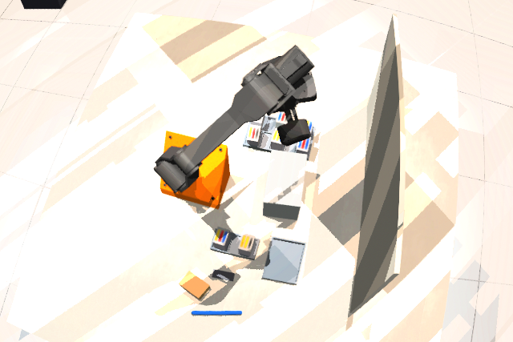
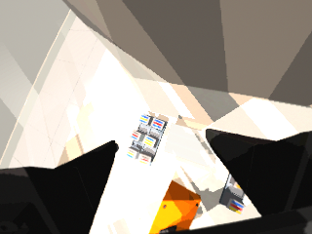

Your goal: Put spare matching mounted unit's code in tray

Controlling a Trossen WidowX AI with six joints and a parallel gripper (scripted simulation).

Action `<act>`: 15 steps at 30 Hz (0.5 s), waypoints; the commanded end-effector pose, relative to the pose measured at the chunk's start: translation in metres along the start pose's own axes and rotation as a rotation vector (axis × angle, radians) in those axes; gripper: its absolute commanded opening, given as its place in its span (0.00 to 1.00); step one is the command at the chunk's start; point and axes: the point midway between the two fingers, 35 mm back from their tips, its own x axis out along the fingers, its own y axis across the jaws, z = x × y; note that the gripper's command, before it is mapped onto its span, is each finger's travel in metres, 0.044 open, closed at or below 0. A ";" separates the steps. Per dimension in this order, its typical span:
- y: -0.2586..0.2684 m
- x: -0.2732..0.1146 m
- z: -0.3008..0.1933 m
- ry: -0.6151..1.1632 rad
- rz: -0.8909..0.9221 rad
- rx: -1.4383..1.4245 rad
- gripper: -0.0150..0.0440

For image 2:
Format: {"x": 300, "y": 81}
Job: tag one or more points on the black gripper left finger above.
{"x": 67, "y": 196}

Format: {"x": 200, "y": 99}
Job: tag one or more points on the white card with blue, red and black stripes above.
{"x": 138, "y": 136}

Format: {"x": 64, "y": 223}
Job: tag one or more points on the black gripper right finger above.
{"x": 268, "y": 171}

